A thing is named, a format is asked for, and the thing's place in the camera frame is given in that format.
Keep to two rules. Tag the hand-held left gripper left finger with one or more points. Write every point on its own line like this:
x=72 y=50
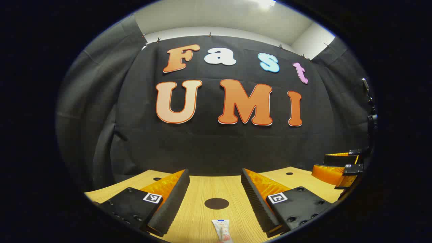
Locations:
x=173 y=202

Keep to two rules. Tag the black backdrop cloth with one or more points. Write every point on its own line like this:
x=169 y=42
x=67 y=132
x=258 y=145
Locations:
x=209 y=148

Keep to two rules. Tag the dark brown round coaster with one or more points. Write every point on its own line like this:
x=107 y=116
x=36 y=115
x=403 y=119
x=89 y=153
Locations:
x=216 y=203

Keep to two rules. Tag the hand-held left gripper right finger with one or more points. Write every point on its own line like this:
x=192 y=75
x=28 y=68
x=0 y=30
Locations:
x=256 y=202

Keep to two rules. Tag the black stand with clamp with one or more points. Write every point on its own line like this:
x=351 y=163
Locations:
x=372 y=118

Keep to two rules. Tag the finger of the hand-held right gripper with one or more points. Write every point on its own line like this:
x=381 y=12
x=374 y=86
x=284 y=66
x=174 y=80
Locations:
x=341 y=159
x=329 y=173

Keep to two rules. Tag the wooden desktop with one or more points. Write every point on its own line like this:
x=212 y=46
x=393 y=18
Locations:
x=202 y=189

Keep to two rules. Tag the white toothpaste tube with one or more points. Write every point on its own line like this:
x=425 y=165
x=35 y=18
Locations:
x=222 y=231

